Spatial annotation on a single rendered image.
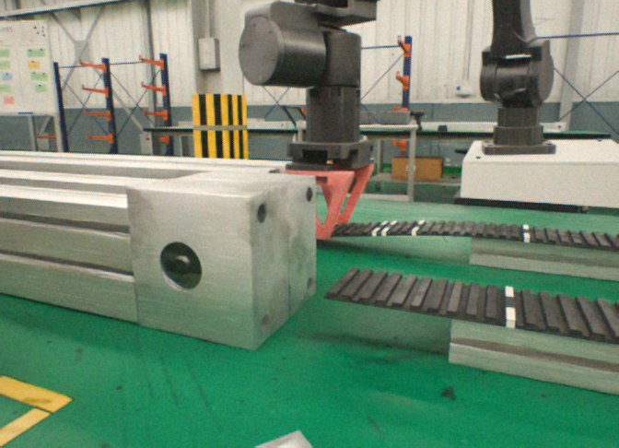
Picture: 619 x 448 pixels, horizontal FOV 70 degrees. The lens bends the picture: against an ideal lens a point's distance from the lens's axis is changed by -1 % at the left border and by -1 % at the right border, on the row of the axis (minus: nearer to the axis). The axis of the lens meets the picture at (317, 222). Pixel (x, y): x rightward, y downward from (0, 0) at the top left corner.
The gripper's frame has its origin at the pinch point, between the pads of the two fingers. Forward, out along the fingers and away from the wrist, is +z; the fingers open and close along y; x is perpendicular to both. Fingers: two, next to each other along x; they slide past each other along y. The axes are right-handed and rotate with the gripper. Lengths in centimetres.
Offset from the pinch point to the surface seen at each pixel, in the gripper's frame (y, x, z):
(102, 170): 4.8, -27.9, -5.5
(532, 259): 1.8, 20.2, 1.0
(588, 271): 1.9, 24.7, 1.6
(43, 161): 4.7, -38.2, -6.2
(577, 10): -732, 110, -166
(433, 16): -749, -96, -177
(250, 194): 23.4, 3.4, -7.3
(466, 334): 20.8, 15.5, 0.3
